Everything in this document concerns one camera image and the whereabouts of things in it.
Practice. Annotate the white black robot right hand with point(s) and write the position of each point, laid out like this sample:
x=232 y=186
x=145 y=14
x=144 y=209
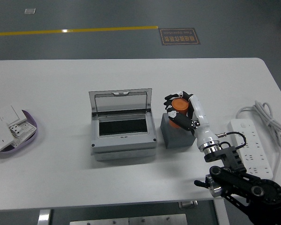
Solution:
x=202 y=117

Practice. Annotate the orange cylinder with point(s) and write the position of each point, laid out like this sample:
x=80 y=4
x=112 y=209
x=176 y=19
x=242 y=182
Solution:
x=179 y=106

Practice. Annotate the grey box with clear lid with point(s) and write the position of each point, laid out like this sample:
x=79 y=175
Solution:
x=121 y=140

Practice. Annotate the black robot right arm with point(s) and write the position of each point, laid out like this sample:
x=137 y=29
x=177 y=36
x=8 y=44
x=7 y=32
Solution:
x=243 y=182

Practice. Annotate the grey cube block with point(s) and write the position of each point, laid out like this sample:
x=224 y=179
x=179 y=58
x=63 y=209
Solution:
x=175 y=138

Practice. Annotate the white power strip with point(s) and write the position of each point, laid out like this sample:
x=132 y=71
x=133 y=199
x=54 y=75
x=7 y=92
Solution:
x=256 y=150

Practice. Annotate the brown floor sign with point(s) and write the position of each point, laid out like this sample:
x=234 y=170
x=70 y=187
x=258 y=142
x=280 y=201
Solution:
x=179 y=36

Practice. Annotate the white table leg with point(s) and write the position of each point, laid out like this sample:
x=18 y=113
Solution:
x=221 y=213
x=44 y=218

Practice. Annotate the purple tray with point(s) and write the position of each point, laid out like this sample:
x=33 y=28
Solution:
x=30 y=138

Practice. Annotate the white socket module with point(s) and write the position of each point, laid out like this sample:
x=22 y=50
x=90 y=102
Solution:
x=21 y=130

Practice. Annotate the small silver floor plate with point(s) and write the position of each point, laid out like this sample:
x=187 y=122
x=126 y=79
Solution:
x=30 y=11

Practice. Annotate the metal table bracket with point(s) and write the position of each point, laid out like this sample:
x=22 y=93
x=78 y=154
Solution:
x=188 y=204

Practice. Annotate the grey metal base plate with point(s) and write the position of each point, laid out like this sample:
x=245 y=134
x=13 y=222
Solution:
x=128 y=220

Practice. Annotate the white switch plate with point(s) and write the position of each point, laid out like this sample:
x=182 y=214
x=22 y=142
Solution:
x=9 y=114

